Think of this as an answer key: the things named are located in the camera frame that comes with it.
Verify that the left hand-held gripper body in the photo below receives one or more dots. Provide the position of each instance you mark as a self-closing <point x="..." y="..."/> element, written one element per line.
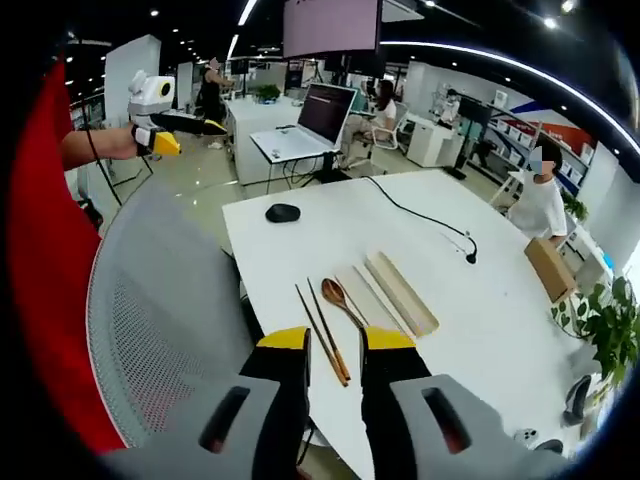
<point x="150" y="95"/>

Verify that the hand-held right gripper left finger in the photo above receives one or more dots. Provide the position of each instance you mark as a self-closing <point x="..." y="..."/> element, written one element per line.
<point x="260" y="415"/>

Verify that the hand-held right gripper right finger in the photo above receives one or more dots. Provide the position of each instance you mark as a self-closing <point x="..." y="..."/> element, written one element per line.
<point x="400" y="415"/>

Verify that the beige cutlery case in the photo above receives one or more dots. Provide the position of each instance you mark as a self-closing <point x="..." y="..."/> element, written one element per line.
<point x="395" y="295"/>

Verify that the wooden spoon utensil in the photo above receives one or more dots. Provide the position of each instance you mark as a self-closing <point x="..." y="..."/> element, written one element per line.
<point x="337" y="295"/>

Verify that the black tripod stand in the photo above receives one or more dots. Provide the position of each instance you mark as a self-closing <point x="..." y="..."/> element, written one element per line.
<point x="122" y="172"/>

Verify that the white desk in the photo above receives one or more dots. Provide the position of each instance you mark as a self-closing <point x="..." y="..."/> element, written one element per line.
<point x="255" y="135"/>

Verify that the green desk plant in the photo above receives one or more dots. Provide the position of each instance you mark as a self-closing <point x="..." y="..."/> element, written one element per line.
<point x="267" y="93"/>

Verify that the white laptop stand table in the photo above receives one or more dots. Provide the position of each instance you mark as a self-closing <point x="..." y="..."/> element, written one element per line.
<point x="305" y="165"/>

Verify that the black computer mouse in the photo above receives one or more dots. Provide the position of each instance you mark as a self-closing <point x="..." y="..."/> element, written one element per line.
<point x="282" y="212"/>

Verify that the white laptop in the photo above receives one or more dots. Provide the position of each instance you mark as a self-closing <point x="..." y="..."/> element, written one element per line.
<point x="320" y="120"/>

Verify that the grey mesh office chair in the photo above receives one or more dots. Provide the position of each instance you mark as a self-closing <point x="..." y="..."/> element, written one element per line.
<point x="165" y="310"/>

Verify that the person's red shirt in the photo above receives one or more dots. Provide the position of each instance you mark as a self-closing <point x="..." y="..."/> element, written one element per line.
<point x="45" y="260"/>

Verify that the hanging monitor screen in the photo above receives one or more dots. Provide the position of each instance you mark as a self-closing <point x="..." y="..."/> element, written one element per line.
<point x="330" y="25"/>

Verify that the white office chair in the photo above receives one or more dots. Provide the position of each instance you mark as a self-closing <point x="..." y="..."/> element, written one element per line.
<point x="392" y="132"/>

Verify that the brown cardboard box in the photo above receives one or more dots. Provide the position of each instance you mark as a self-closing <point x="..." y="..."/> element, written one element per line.
<point x="550" y="270"/>

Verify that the green leafy plant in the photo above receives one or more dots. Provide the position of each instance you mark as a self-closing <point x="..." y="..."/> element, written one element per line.
<point x="607" y="330"/>

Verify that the small potted plant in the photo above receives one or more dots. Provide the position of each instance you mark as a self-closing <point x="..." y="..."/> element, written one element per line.
<point x="575" y="205"/>

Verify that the shelf with white boxes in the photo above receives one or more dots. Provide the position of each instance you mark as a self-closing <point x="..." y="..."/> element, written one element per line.
<point x="545" y="145"/>

